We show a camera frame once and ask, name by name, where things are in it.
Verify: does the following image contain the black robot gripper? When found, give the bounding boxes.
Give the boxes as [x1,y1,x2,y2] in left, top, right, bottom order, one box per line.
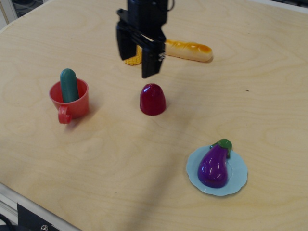
[116,0,168,78]

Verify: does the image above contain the green toy cucumber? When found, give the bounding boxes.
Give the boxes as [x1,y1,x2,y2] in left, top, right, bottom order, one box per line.
[60,68,79,103]

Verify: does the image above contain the red plastic toy cup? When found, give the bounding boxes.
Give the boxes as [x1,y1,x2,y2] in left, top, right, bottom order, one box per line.
[49,78,90,125]

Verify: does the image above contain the yellow toy corn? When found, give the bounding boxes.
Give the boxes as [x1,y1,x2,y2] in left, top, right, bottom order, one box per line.
[124,46,142,65]

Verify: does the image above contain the toy bread loaf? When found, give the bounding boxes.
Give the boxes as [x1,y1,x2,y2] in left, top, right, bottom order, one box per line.
[165,39,213,62]

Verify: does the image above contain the dark red toy dome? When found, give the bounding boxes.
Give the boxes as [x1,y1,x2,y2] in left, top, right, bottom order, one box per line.
[140,83,167,116]

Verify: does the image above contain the purple toy eggplant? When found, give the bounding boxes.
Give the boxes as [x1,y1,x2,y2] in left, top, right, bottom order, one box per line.
[197,139,232,188]

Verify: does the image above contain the light blue toy plate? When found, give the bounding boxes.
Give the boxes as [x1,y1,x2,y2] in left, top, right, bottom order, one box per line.
[186,145,248,196]

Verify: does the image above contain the black corner bracket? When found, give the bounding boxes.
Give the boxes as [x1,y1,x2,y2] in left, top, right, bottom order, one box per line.
[17,203,60,231]

